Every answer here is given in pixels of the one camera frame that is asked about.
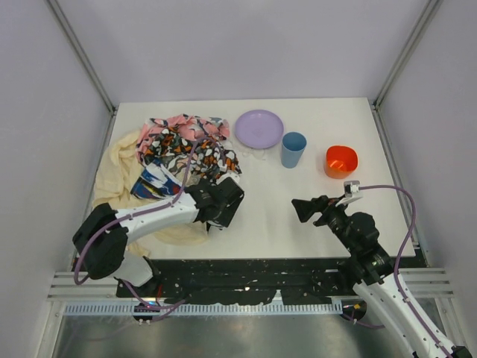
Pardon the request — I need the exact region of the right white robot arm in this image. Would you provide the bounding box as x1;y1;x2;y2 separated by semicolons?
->
291;195;472;357

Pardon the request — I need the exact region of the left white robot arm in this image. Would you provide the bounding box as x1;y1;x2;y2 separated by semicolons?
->
72;178;244;287

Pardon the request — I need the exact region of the black orange patterned cloth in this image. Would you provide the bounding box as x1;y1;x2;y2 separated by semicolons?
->
141;130;242;183

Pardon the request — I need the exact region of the pink patterned cloth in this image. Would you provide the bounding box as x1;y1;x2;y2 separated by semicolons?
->
136;114;230;163

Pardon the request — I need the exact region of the cream yellow cloth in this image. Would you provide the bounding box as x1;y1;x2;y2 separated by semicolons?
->
92;129;208;258

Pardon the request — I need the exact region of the orange plastic cup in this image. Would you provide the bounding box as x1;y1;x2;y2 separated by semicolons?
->
323;145;358;179

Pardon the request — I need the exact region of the blue plastic cup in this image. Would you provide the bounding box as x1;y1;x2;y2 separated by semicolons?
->
281;132;307;169

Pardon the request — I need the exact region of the white thread scrap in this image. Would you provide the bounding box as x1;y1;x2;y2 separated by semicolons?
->
228;138;267;161

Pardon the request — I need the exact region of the purple plastic plate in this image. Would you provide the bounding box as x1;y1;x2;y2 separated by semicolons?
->
234;110;284;149

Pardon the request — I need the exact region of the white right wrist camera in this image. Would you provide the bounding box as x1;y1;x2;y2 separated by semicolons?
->
336;180;362;207

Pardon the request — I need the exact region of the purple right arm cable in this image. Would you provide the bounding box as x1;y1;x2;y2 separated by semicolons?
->
341;184;454;355

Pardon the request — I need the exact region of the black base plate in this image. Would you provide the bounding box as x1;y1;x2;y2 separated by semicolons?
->
133;258;356;306

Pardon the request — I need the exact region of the aluminium front rail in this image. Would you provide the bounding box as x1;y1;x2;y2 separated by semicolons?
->
46;268;455;303

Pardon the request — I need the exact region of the white slotted cable duct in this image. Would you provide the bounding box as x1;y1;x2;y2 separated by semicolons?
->
63;300;343;316

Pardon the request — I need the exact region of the right aluminium frame post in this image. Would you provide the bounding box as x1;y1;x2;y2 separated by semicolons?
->
372;0;443;111

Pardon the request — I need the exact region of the aluminium frame post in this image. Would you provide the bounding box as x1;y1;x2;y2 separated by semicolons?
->
372;0;443;111
45;0;116;115

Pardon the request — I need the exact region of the left aluminium frame post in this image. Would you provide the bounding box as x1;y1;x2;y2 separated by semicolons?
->
45;0;116;115

